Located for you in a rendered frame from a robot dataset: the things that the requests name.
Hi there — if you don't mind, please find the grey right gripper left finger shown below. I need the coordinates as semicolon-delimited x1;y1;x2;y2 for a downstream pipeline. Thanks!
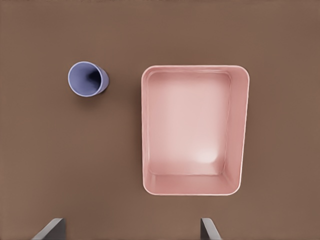
31;217;67;240

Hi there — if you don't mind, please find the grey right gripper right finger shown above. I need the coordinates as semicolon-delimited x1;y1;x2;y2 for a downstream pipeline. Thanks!
200;217;222;240

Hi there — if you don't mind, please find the pink box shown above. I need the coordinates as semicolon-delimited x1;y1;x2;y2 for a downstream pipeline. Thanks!
140;64;251;197

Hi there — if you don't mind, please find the purple cup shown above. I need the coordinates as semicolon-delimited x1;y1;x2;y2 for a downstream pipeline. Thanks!
67;61;110;97

